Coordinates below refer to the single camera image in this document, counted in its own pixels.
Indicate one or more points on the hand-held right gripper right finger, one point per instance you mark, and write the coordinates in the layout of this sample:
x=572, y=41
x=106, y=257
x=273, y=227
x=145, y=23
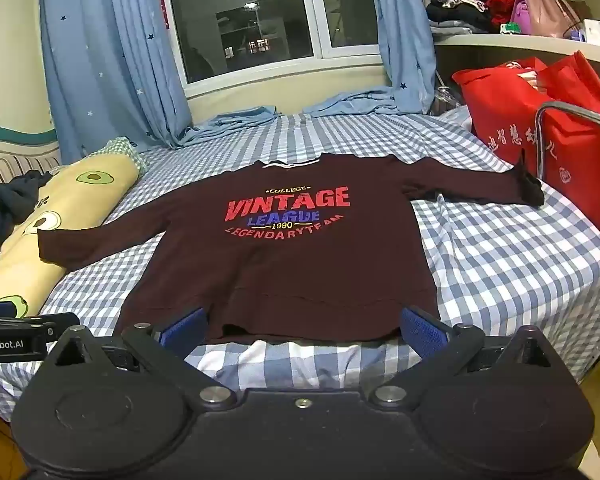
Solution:
x=422, y=331

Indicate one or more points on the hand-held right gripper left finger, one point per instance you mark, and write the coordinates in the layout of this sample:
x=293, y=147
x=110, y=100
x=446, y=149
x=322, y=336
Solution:
x=182, y=331

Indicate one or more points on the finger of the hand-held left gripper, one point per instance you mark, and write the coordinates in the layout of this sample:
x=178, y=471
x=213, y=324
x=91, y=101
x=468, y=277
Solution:
x=60, y=322

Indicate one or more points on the maroon printed sweatshirt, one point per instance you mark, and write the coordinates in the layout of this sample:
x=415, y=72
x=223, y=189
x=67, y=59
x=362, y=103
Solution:
x=290, y=270

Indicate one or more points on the dark folded clothes pile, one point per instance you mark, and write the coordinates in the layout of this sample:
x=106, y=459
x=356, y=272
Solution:
x=455, y=12

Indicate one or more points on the blue checked bed sheet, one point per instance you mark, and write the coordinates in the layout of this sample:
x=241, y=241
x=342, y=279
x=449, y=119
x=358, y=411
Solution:
x=480, y=260

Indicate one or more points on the dark navy cloth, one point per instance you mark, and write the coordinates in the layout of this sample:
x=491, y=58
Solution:
x=0, y=210

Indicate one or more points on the yellow avocado print pillow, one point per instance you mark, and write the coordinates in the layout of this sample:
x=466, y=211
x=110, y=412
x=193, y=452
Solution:
x=70, y=195

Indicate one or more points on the striped green-edged headboard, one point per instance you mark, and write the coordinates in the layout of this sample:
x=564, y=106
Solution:
x=10, y=160

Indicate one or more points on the clear plastic bag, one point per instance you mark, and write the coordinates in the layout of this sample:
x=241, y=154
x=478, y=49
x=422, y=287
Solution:
x=445, y=100

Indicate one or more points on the red tote bag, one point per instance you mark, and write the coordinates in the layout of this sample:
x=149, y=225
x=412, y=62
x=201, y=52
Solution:
x=575, y=150

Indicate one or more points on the wide blue star curtain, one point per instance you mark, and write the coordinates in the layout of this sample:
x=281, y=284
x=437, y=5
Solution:
x=105, y=60

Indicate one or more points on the narrow blue star curtain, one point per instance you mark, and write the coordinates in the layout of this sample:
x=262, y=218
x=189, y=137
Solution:
x=405, y=35

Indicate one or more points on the white curved shelf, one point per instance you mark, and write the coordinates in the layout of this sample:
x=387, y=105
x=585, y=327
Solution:
x=505, y=41

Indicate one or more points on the green toy car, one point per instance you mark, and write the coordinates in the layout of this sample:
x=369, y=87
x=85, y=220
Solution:
x=510, y=29

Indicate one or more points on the white framed window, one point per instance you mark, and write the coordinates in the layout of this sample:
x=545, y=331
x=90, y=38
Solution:
x=240, y=20

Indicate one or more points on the purple handbag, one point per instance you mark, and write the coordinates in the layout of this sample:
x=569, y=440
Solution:
x=519, y=12

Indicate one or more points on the pink handbag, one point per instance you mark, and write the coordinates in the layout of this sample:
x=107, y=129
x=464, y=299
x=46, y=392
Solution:
x=547, y=12

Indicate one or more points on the metal tube frame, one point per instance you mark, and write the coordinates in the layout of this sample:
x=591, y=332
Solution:
x=541, y=130

